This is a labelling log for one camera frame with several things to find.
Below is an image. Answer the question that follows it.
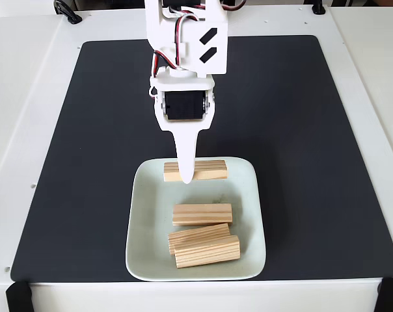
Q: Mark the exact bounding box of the wooden block with number mark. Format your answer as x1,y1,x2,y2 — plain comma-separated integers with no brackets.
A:
167,223,232,256

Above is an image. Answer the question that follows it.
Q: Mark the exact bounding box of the black clamp handle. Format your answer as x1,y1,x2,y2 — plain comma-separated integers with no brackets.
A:
53,0,83,25

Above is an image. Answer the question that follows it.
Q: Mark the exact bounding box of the red black white servo cable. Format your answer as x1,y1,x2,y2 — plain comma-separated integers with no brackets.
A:
148,11,206,100
220,0,247,14

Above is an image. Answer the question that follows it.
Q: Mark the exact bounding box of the pale green square plate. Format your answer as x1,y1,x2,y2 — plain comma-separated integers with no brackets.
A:
124,157,267,282

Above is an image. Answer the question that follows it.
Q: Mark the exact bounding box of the black table mat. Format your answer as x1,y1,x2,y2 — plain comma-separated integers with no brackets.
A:
10,34,393,283

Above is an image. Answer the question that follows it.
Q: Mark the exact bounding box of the striped wooden block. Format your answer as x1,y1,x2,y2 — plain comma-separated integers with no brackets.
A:
163,159,229,183
172,203,233,227
174,234,241,270

